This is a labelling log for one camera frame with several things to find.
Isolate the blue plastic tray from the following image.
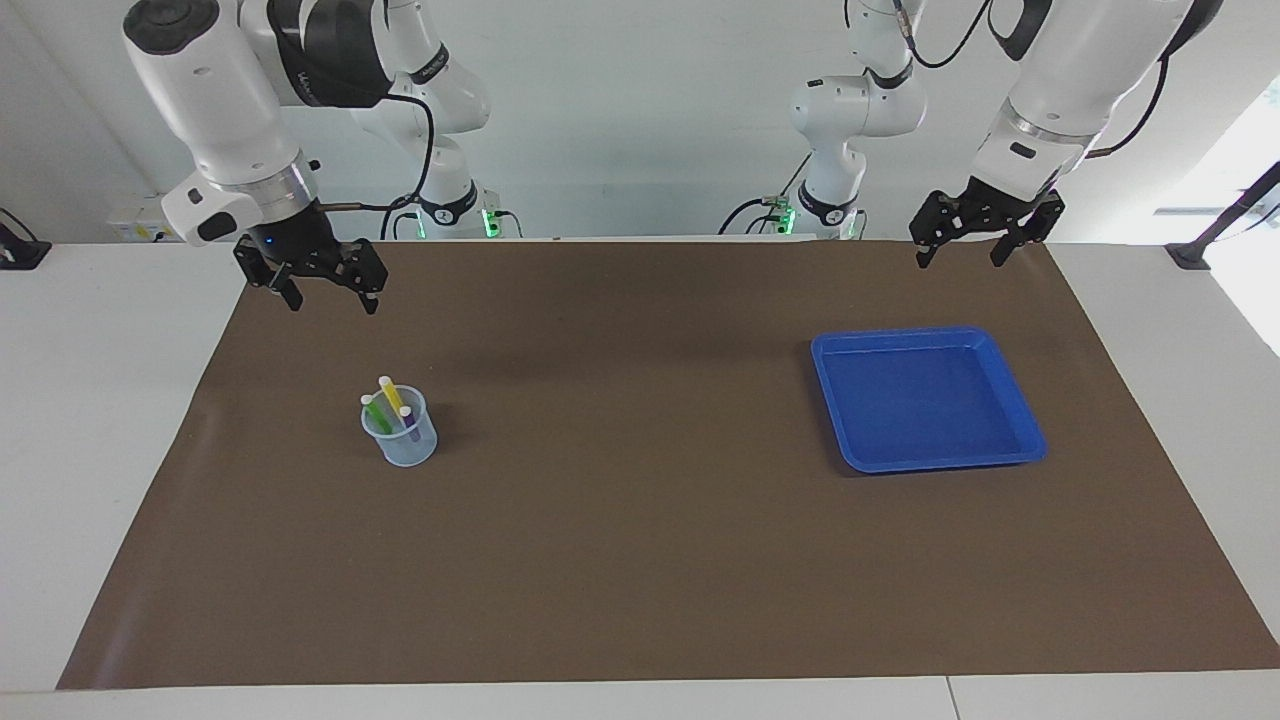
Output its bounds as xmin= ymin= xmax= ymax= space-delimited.
xmin=810 ymin=326 xmax=1049 ymax=475

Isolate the translucent blue plastic cup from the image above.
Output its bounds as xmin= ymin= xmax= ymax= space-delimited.
xmin=360 ymin=385 xmax=439 ymax=468

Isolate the black table clamp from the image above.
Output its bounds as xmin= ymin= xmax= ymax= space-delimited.
xmin=0 ymin=207 xmax=53 ymax=271

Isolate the brown table mat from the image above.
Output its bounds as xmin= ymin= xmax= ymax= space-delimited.
xmin=55 ymin=238 xmax=1280 ymax=691

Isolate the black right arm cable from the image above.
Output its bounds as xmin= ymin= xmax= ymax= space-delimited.
xmin=320 ymin=75 xmax=438 ymax=213

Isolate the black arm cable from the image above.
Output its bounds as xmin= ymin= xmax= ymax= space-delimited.
xmin=320 ymin=75 xmax=438 ymax=213
xmin=893 ymin=0 xmax=1171 ymax=161

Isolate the white wall socket box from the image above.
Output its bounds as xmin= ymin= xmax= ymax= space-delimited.
xmin=107 ymin=195 xmax=183 ymax=244

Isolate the black camera stand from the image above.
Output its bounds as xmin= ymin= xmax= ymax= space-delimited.
xmin=1165 ymin=160 xmax=1280 ymax=271

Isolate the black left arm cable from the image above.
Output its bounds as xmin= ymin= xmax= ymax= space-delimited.
xmin=893 ymin=0 xmax=1171 ymax=161

